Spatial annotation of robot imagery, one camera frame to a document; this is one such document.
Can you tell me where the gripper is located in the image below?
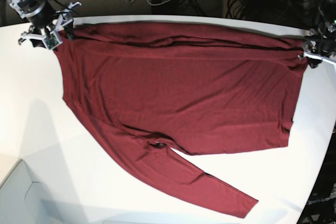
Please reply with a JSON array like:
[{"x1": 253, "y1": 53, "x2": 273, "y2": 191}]
[
  {"x1": 7, "y1": 0, "x2": 75, "y2": 48},
  {"x1": 301, "y1": 28, "x2": 335, "y2": 68}
]

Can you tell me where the dark red long-sleeve t-shirt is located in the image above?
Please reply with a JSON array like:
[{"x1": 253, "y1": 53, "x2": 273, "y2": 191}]
[{"x1": 55, "y1": 23, "x2": 307, "y2": 218}]

